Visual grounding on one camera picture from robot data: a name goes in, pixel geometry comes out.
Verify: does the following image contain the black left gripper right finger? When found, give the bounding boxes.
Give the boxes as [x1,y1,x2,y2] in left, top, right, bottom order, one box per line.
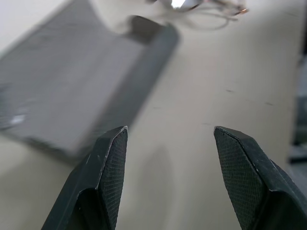
[213,126,307,230]

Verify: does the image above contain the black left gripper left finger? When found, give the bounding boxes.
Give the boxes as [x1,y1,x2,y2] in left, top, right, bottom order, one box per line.
[40,125,129,230]

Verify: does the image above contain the thin metal frame glasses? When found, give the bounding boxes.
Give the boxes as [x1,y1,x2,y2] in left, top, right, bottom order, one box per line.
[146,0,250,31]

